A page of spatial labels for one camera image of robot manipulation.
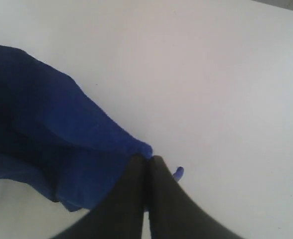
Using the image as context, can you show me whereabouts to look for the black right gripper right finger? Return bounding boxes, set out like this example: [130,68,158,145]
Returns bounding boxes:
[146,156,240,239]

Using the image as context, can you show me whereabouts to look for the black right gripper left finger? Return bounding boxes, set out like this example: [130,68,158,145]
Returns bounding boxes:
[54,155,146,239]

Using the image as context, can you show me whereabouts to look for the blue towel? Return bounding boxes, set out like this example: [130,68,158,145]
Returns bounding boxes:
[0,45,153,212]

